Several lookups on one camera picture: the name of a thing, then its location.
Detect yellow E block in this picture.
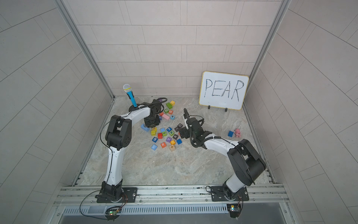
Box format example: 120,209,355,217
151,127,157,136

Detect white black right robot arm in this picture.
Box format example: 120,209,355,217
180,109,267,201

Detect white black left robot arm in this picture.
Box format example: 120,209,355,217
95,98,167,203

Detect light blue arch block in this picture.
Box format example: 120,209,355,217
141,124,151,132

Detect pink block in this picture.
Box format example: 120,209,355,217
162,114,170,120

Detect dark brown K block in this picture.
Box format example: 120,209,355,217
172,134,179,140

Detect light blue S block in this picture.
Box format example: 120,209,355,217
151,144,158,150

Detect blue toy microphone on stand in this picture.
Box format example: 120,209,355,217
123,84,138,112

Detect pink pig toy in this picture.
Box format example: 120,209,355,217
234,128,241,138

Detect yellow framed whiteboard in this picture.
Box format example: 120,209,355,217
199,71,249,110

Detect right circuit board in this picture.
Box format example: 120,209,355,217
227,203,242,218

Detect circuit board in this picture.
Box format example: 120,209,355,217
104,206,121,222
227,203,242,218

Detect left circuit board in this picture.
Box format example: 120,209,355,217
104,206,121,222

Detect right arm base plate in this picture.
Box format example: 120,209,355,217
205,186,249,202

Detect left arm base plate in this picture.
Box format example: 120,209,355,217
95,187,138,203

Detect aluminium rail frame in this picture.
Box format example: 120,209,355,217
53,184,290,216

